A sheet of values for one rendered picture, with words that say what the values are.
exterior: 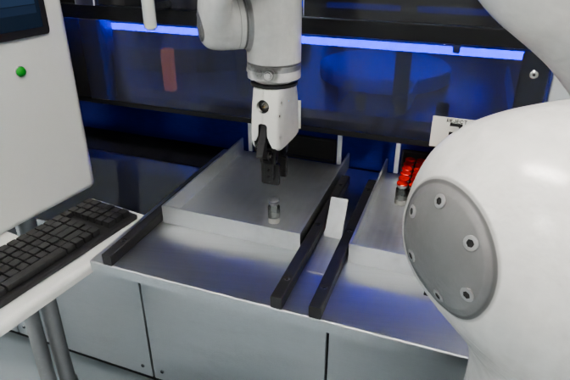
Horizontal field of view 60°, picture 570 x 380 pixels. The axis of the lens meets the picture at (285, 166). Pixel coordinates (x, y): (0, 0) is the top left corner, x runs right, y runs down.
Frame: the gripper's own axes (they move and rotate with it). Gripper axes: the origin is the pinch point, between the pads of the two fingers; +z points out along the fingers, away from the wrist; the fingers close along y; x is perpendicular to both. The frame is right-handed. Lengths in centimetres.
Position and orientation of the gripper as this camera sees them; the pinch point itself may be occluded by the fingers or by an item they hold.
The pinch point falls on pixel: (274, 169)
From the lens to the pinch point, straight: 84.3
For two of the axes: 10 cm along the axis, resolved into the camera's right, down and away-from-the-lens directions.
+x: -9.4, -1.5, 3.2
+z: 0.0, 9.1, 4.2
